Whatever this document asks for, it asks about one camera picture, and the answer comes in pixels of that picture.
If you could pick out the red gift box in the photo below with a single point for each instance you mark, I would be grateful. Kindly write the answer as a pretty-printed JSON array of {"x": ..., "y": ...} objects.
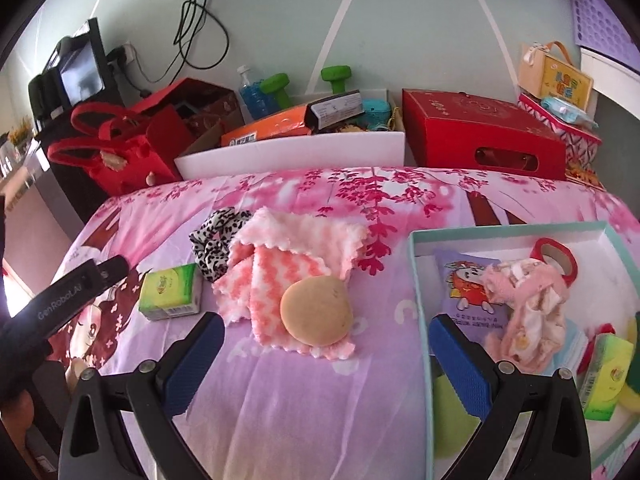
[{"x": 475, "y": 120}]

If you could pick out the purple perforated mat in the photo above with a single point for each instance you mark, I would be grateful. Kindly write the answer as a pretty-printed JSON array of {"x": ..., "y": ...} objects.
[{"x": 595, "y": 15}]

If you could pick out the teal plastic toy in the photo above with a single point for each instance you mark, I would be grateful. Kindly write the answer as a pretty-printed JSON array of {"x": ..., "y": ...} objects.
[{"x": 375, "y": 110}]

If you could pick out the red white patterned box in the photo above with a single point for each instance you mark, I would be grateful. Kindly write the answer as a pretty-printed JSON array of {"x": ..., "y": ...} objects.
[{"x": 575, "y": 135}]

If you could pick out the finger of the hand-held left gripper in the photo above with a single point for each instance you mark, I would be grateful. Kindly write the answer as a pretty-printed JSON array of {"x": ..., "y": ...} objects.
[{"x": 60, "y": 302}]

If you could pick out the black box with white label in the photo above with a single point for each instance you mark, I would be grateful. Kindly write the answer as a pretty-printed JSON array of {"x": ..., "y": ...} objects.
[{"x": 335, "y": 110}]

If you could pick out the green tissue pack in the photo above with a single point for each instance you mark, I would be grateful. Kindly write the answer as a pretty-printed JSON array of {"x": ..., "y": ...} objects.
[
  {"x": 170, "y": 292},
  {"x": 607, "y": 375}
]

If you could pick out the red felt bag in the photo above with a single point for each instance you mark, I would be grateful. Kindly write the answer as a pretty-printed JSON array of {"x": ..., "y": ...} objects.
[{"x": 120, "y": 155}]

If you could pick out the small black monitor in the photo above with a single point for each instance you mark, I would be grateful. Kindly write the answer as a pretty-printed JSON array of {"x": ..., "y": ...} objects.
[{"x": 77, "y": 72}]

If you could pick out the pink fluffy cloth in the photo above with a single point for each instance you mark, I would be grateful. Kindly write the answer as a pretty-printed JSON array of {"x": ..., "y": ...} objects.
[{"x": 530, "y": 310}]

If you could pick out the white tray with teal rim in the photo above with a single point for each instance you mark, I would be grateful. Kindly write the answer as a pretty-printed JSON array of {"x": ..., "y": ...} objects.
[{"x": 480, "y": 247}]

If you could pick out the round beige powder puff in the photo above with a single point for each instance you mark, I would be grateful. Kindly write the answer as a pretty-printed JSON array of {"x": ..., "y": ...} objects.
[{"x": 315, "y": 310}]

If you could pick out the white foam tray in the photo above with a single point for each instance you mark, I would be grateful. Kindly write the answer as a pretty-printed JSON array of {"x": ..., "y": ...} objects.
[{"x": 300, "y": 152}]

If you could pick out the leopard print scrunchie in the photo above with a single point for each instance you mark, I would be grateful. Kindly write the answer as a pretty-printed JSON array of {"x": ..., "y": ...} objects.
[{"x": 212, "y": 255}]

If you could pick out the pink printed bed sheet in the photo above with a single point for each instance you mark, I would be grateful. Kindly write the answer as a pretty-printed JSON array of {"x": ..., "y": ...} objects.
[{"x": 300, "y": 410}]

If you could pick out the clear bottle with blue liquid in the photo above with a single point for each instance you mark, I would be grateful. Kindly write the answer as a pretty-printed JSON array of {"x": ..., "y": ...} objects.
[{"x": 250, "y": 95}]

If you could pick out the red tape roll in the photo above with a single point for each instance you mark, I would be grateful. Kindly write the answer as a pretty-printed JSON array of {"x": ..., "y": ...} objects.
[{"x": 537, "y": 249}]

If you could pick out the white desk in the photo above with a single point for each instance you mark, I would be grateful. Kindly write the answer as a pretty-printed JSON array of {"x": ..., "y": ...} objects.
[{"x": 610, "y": 67}]

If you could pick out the pink and white towel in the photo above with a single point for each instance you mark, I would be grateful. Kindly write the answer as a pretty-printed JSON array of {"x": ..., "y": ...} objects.
[{"x": 280, "y": 265}]

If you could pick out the yellow-green soft ball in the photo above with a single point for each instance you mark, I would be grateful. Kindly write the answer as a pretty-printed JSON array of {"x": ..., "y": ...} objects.
[{"x": 445, "y": 410}]

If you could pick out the red gold decorated box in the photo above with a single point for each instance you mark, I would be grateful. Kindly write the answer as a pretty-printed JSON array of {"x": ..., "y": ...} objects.
[{"x": 582, "y": 175}]

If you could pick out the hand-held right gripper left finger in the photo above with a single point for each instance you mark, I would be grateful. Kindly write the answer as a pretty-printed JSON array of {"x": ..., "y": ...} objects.
[{"x": 192, "y": 360}]

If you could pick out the blue wet wipes pack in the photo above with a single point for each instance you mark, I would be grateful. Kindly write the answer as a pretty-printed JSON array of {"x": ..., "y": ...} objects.
[{"x": 567, "y": 110}]

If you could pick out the purple snack packet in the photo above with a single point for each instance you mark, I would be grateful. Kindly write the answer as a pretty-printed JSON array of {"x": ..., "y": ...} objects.
[{"x": 465, "y": 285}]

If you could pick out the orange carton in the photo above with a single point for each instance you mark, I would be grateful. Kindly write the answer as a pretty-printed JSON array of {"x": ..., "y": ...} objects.
[{"x": 270, "y": 127}]

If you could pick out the green and yellow sponge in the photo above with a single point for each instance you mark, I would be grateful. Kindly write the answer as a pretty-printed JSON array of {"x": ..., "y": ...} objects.
[{"x": 632, "y": 375}]

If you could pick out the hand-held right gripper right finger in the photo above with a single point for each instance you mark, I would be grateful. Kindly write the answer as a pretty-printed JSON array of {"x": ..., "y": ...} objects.
[{"x": 457, "y": 365}]

